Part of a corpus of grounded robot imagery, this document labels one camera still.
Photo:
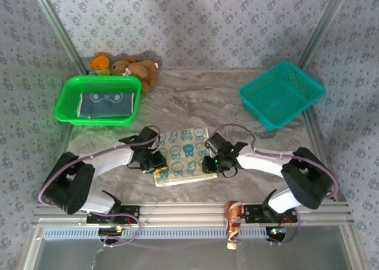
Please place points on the patterned cloths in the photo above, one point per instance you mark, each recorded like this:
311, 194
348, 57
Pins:
183, 151

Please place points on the dark blue towel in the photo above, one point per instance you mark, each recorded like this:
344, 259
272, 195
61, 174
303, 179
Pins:
103, 104

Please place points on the teal plastic basket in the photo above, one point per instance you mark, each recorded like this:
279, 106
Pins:
278, 95

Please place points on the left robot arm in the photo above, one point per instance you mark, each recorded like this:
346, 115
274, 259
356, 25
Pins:
68, 181

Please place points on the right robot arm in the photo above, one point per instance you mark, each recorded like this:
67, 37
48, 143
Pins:
308, 175

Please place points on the small controller board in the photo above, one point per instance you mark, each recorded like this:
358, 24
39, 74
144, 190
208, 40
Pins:
275, 231
111, 231

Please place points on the brown teddy bear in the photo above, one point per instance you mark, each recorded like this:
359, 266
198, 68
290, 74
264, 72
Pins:
139, 68

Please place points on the green plastic basket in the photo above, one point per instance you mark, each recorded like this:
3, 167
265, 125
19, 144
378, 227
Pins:
69, 104

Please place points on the orange yellow toy cup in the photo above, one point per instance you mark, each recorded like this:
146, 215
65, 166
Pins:
100, 63

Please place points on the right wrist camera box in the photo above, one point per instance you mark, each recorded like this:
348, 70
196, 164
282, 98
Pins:
217, 142

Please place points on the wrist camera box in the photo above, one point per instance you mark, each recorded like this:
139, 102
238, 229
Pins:
217, 142
148, 134

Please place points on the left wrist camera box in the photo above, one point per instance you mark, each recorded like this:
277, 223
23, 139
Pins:
148, 134

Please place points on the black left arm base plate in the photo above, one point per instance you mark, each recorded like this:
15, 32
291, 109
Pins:
133, 212

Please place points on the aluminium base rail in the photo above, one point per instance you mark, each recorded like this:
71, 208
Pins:
183, 212

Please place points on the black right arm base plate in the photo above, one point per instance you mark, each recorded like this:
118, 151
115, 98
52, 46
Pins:
254, 215

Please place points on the aluminium frame post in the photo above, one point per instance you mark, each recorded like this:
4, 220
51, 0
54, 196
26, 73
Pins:
322, 30
60, 30

